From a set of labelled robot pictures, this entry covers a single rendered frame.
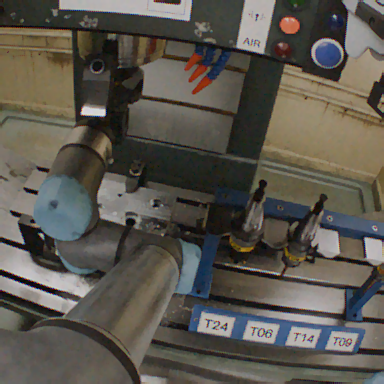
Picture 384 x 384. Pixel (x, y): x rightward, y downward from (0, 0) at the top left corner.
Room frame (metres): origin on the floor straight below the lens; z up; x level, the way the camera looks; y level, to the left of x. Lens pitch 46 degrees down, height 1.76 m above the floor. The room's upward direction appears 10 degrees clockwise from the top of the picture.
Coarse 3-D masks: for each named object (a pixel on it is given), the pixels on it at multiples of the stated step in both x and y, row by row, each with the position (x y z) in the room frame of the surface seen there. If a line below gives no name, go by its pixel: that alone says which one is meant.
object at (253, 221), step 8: (248, 200) 0.46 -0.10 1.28; (264, 200) 0.46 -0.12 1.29; (248, 208) 0.45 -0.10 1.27; (256, 208) 0.45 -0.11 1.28; (240, 216) 0.46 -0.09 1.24; (248, 216) 0.45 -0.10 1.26; (256, 216) 0.45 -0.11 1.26; (240, 224) 0.45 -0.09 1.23; (248, 224) 0.44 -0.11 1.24; (256, 224) 0.44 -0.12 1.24; (248, 232) 0.44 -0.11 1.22
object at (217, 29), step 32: (0, 0) 0.41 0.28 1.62; (32, 0) 0.40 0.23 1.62; (192, 0) 0.39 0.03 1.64; (224, 0) 0.39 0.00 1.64; (320, 0) 0.38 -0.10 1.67; (128, 32) 0.40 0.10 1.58; (160, 32) 0.39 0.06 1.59; (192, 32) 0.39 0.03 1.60; (224, 32) 0.39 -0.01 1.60; (288, 64) 0.39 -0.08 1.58
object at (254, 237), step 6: (240, 210) 0.49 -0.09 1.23; (234, 216) 0.47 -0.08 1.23; (234, 222) 0.46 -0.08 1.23; (264, 222) 0.47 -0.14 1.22; (234, 228) 0.44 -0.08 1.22; (240, 228) 0.45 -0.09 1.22; (264, 228) 0.45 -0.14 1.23; (234, 234) 0.44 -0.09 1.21; (240, 234) 0.43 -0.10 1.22; (246, 234) 0.44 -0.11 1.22; (252, 234) 0.44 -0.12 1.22; (258, 234) 0.44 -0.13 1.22; (246, 240) 0.44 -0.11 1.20; (252, 240) 0.44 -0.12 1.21; (258, 240) 0.44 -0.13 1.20
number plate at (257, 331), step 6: (252, 324) 0.39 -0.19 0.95; (258, 324) 0.39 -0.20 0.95; (264, 324) 0.39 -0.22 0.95; (270, 324) 0.39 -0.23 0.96; (276, 324) 0.39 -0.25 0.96; (246, 330) 0.38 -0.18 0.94; (252, 330) 0.38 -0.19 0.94; (258, 330) 0.38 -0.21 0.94; (264, 330) 0.38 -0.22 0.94; (270, 330) 0.38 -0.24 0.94; (276, 330) 0.38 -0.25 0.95; (246, 336) 0.37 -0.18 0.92; (252, 336) 0.37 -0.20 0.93; (258, 336) 0.37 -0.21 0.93; (264, 336) 0.37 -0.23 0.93; (270, 336) 0.37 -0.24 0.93; (270, 342) 0.36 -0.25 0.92
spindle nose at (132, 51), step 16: (80, 32) 0.55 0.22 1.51; (96, 32) 0.53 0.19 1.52; (80, 48) 0.55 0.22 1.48; (96, 48) 0.53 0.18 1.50; (112, 48) 0.52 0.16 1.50; (128, 48) 0.53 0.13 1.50; (144, 48) 0.54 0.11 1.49; (160, 48) 0.57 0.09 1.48; (128, 64) 0.53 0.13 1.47; (144, 64) 0.55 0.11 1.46
